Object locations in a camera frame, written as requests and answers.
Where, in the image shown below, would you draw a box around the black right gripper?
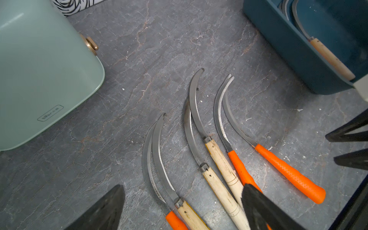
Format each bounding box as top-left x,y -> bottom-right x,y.
325,76 -> 368,171

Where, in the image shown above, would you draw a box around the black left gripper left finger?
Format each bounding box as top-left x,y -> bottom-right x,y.
66,185 -> 125,230

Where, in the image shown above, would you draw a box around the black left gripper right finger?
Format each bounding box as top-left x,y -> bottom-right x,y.
242,184 -> 304,230

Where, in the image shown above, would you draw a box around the teal plastic storage box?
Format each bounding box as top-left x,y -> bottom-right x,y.
243,1 -> 368,95

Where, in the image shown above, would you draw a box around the wooden handle sickle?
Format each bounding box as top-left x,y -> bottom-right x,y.
152,113 -> 209,230
184,100 -> 250,230
292,0 -> 356,81
189,68 -> 243,207

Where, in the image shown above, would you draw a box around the orange handle sickle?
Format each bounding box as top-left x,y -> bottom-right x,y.
141,122 -> 188,230
213,74 -> 272,230
281,0 -> 289,20
222,89 -> 326,204

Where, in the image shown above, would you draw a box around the mint green toaster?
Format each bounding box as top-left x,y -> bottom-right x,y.
1,1 -> 105,150

